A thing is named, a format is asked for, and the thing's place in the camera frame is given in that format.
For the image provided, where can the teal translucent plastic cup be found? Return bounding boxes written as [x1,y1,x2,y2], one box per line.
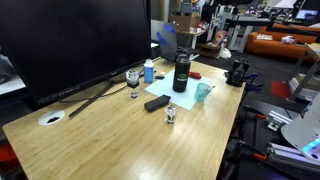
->
[194,83,213,102]

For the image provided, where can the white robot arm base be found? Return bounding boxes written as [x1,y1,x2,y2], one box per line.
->
[281,102,320,165]

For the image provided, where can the white whiteboard sheet mat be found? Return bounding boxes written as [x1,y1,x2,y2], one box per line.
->
[145,71,211,110]

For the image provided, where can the black whiteboard eraser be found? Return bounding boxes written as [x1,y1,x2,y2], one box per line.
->
[144,95,170,112]

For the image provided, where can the clear salt shaker near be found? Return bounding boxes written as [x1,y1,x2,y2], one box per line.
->
[165,105,177,125]

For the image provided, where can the blue white plastic bottle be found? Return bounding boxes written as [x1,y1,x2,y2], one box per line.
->
[144,59,154,83]

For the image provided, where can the clear pepper grinder far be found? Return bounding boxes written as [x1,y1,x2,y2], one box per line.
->
[126,69,139,98]

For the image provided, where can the black Nvidia water bottle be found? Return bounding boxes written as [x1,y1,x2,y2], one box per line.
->
[173,54,191,93]

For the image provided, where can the red stapler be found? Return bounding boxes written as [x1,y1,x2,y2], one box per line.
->
[188,72,202,79]

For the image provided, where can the grey laptop with blue tape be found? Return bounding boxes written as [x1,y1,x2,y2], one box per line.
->
[150,19,200,62]

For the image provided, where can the black monitor stand bar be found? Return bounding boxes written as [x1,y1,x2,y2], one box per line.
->
[69,80,125,118]

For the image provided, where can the cardboard box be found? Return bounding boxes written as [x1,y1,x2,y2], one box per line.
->
[169,15,201,32]

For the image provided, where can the large black monitor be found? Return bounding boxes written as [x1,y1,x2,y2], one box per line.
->
[0,0,151,104]

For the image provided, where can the orange sofa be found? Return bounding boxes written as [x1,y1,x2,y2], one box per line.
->
[245,25,320,62]

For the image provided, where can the black table clamp mount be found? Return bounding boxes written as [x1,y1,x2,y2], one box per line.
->
[224,57,250,87]

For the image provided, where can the orange handled clamp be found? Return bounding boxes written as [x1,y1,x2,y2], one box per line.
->
[234,140,267,160]

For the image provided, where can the aluminium extrusion rail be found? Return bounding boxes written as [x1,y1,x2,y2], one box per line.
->
[267,143,320,173]

